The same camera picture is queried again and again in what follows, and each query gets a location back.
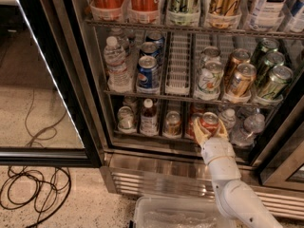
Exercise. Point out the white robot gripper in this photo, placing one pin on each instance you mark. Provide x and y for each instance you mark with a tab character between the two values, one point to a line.
218	150

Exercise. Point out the red coke can front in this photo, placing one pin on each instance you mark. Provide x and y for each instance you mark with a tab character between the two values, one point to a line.
210	121

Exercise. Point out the red coke can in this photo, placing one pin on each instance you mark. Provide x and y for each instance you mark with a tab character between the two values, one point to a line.
210	121
195	110

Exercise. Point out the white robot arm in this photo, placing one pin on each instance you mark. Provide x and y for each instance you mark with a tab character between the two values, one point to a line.
235	199

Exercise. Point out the clear water bottle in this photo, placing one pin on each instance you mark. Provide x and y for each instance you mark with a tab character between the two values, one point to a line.
228	117
244	134

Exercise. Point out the red coke can behind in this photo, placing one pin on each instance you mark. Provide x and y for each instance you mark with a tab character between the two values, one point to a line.
195	110

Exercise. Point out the gold can bottom shelf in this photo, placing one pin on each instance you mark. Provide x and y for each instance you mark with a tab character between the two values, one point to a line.
172	126

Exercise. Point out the white 7up can front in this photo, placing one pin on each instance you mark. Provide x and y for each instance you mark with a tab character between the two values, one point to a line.
210	77

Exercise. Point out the copper can front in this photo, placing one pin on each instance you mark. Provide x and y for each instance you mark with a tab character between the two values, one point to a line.
241	80

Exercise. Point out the copper can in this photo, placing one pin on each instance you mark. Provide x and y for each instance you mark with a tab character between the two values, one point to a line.
241	80
238	56

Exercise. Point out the white can behind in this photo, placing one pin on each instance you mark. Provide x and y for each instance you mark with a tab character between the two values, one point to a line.
207	54

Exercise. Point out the copper can behind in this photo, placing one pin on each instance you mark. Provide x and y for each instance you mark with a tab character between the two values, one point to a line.
238	56

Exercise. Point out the blue pepsi can front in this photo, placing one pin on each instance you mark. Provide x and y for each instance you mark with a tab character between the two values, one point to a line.
148	75

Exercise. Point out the blue pepsi can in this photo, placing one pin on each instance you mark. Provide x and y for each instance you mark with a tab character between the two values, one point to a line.
156	37
149	49
148	75

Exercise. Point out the white can bottom left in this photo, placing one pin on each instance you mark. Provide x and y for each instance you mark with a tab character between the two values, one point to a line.
126	120

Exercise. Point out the green can front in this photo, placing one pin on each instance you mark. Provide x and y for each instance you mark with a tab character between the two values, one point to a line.
277	79

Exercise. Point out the green can middle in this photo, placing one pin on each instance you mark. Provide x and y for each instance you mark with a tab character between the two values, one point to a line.
270	60

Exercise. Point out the stainless steel fridge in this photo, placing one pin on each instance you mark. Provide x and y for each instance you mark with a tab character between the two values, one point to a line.
162	165

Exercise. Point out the green can back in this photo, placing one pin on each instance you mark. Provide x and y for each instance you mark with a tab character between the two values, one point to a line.
263	46

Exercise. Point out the blue pepsi can middle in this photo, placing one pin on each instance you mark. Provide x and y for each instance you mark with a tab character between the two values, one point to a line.
149	49

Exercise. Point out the clear water bottle middle shelf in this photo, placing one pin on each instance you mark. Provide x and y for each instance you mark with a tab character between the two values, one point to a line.
115	59

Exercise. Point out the blue pepsi can back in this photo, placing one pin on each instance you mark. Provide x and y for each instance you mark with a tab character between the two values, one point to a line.
156	37

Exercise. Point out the glass fridge door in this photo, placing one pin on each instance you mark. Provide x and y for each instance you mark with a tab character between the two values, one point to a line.
45	99

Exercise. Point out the clear water bottle bottom right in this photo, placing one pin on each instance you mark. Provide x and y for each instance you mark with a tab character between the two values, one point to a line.
244	134

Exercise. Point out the brown tea bottle white cap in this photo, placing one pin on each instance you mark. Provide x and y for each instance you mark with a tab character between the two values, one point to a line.
149	120

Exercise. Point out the clear plastic bin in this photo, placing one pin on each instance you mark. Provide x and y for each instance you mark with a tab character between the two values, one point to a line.
161	212

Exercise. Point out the white labelled bottle top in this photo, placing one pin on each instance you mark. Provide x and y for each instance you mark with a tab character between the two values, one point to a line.
267	0

